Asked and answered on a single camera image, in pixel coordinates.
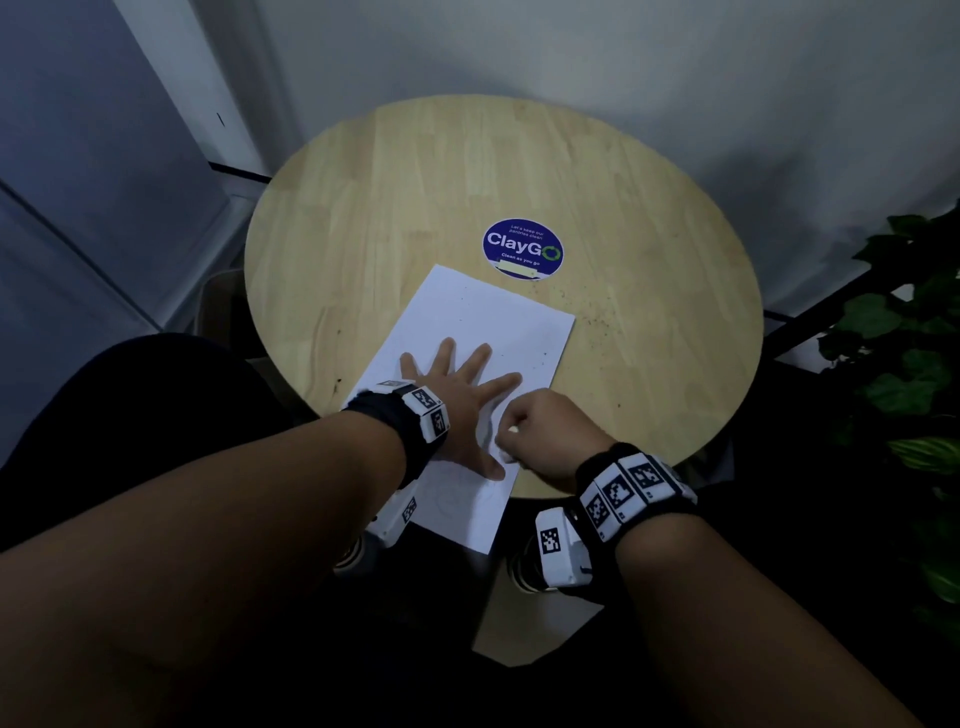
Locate person's left forearm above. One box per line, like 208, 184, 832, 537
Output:
0, 408, 410, 728

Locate person's right forearm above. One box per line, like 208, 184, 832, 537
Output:
613, 516, 925, 728

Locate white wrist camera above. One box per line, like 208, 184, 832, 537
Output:
364, 480, 421, 550
534, 507, 599, 591

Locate green leafy plant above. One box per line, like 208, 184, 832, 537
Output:
816, 201, 960, 642

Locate person's left hand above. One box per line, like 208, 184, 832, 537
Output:
399, 337, 524, 483

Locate dark shoe with white sole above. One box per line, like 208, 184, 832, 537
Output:
333, 531, 370, 577
507, 534, 558, 595

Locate black trousers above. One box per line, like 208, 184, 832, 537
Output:
0, 333, 320, 552

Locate round blue sticker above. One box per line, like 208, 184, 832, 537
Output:
482, 217, 566, 282

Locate white paper sheet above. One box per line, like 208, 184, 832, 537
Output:
341, 264, 577, 556

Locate black wristband with marker tags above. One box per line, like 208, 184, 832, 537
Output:
341, 379, 452, 490
573, 442, 699, 546

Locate black metal rail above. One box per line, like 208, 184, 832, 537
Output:
763, 268, 895, 360

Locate person's right hand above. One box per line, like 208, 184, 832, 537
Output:
495, 388, 618, 492

